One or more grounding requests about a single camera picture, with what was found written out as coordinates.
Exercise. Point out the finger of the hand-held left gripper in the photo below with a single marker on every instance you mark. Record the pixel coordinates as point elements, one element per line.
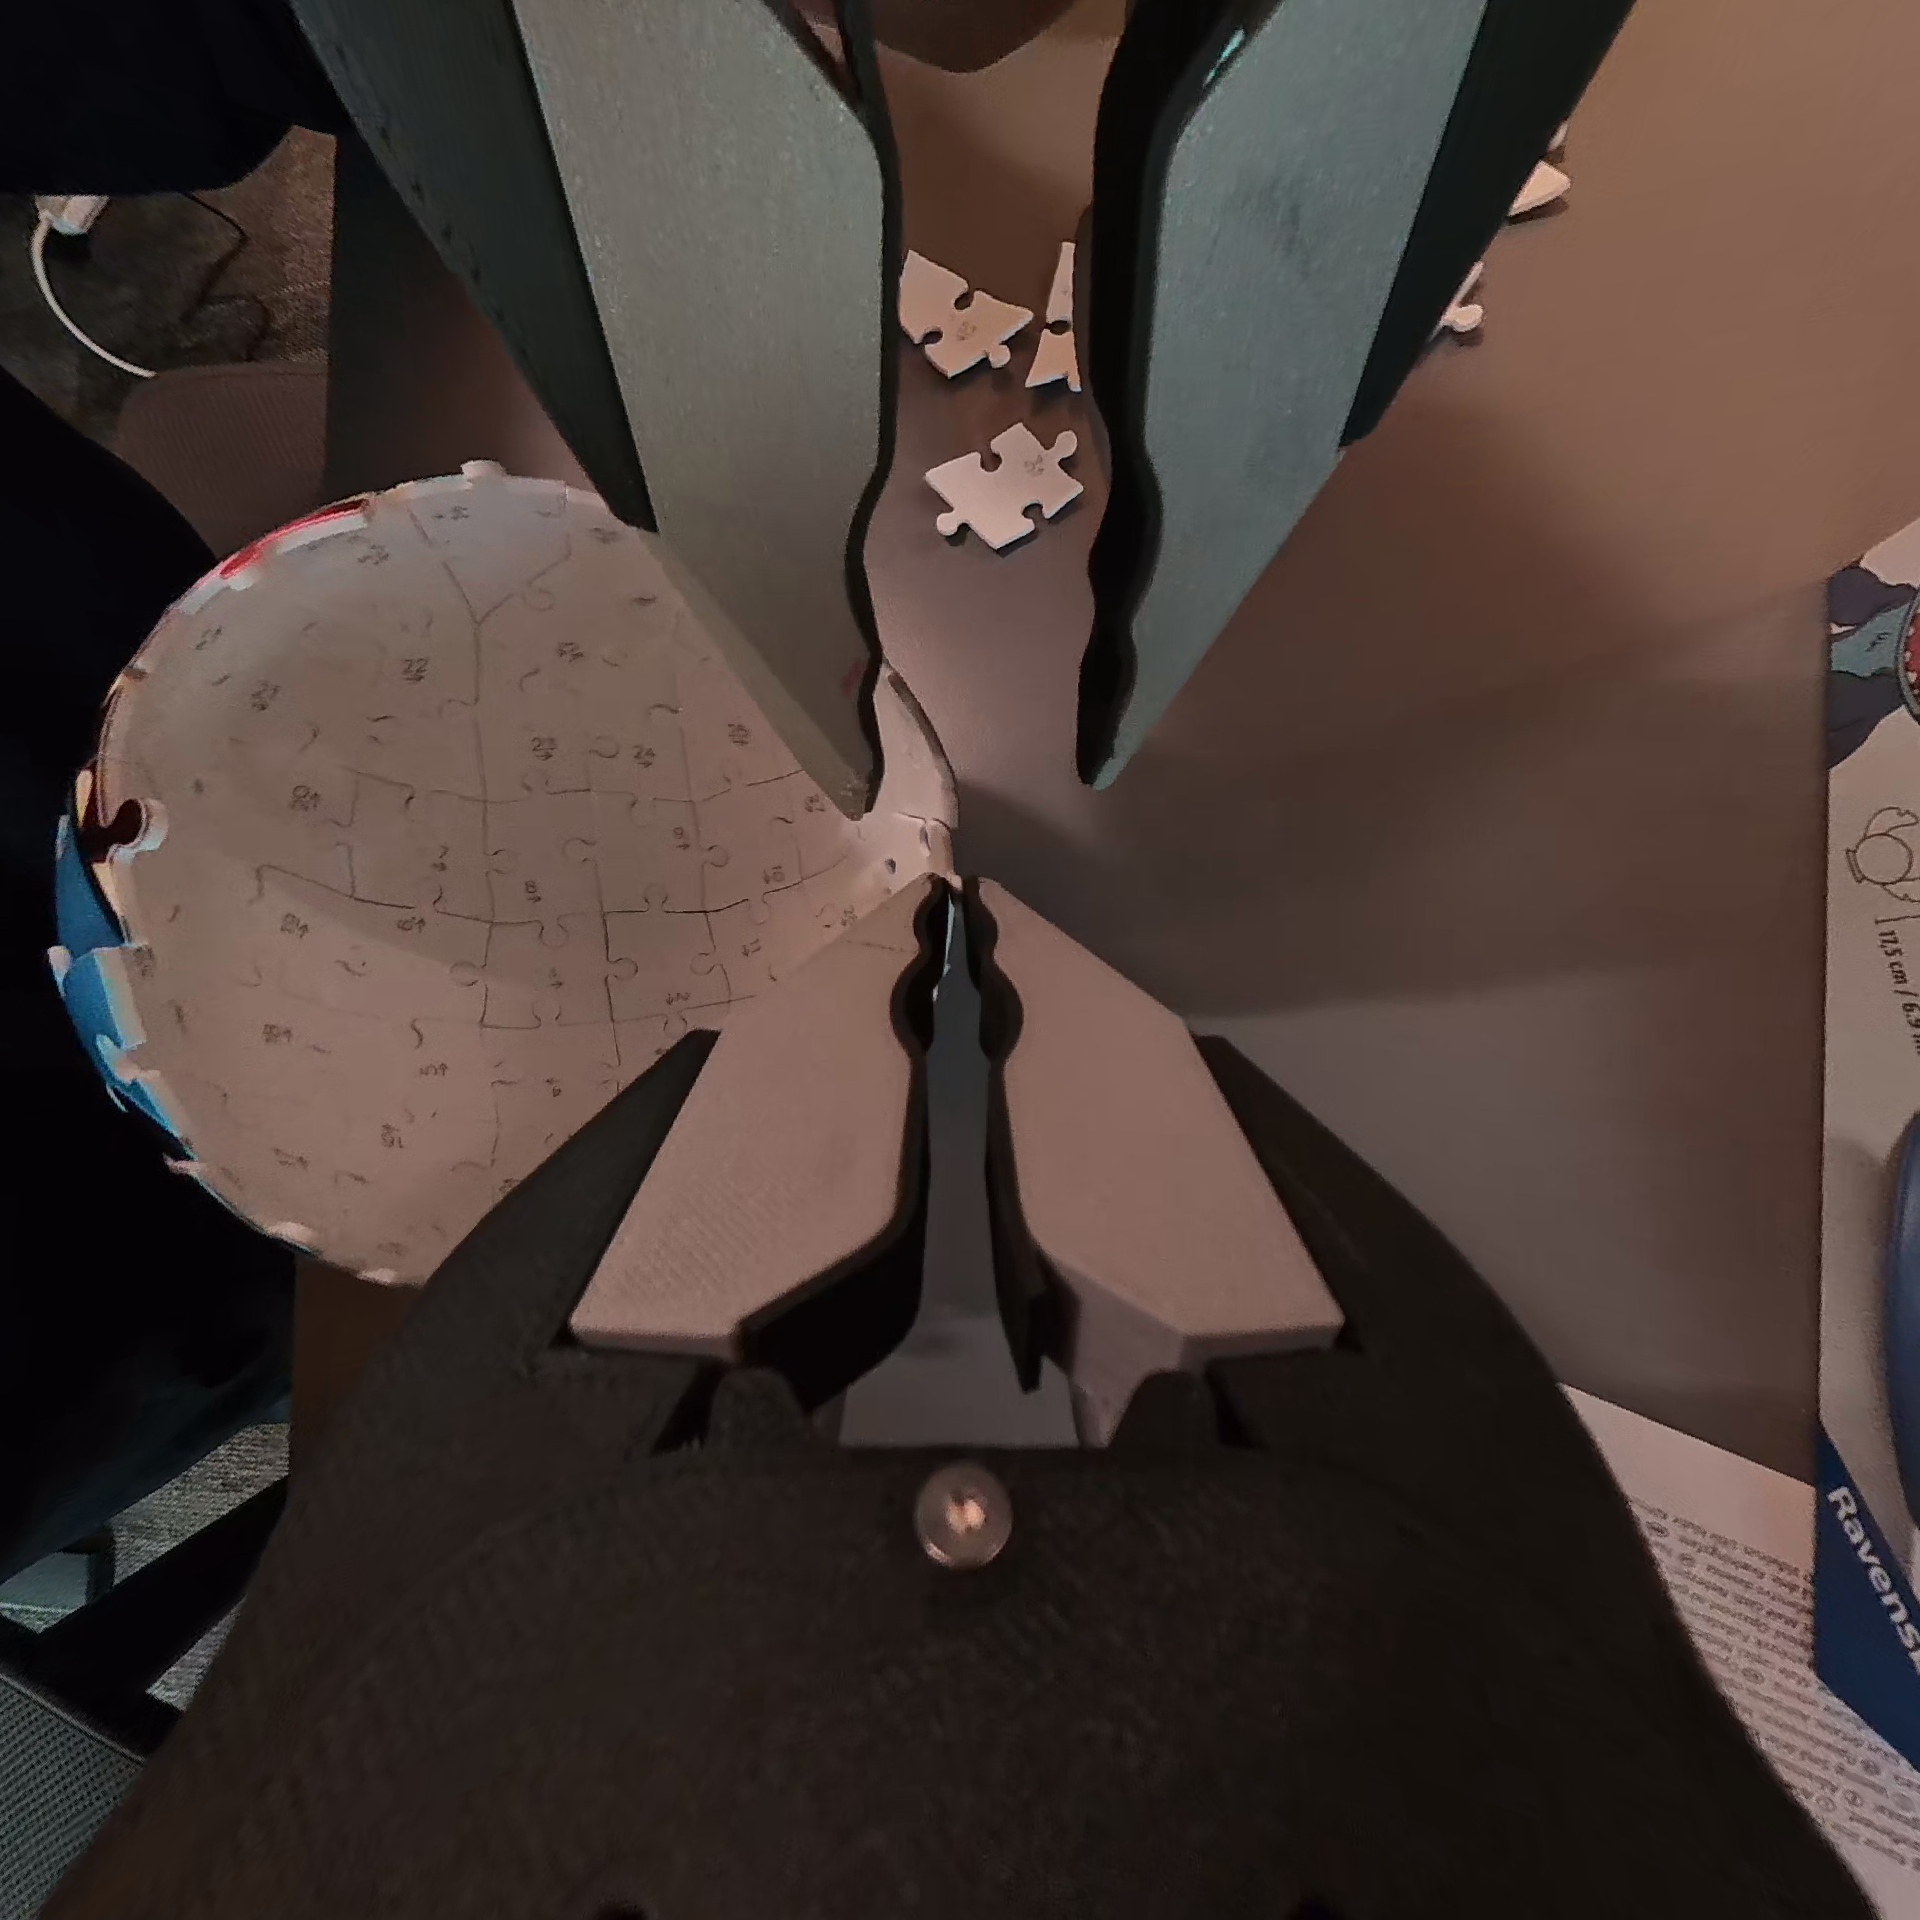
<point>721,299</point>
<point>1275,299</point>

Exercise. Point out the white instruction leaflet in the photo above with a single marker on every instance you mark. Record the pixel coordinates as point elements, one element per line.
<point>1770,1723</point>

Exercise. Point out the person's dark clothing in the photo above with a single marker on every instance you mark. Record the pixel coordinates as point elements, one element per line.
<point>106,900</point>

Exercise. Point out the pile of puzzle pieces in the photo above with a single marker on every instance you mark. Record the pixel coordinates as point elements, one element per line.
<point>1002,487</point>

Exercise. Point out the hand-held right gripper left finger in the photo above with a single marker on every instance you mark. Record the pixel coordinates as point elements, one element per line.
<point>735,1184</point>

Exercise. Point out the cartoon print puzzle box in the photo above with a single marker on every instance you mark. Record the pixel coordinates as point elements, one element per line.
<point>1875,900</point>

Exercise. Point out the blue white puzzle ball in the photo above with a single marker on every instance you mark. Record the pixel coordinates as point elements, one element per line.
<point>422,900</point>

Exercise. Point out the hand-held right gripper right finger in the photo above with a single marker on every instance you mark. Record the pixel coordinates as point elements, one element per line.
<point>1171,1184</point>

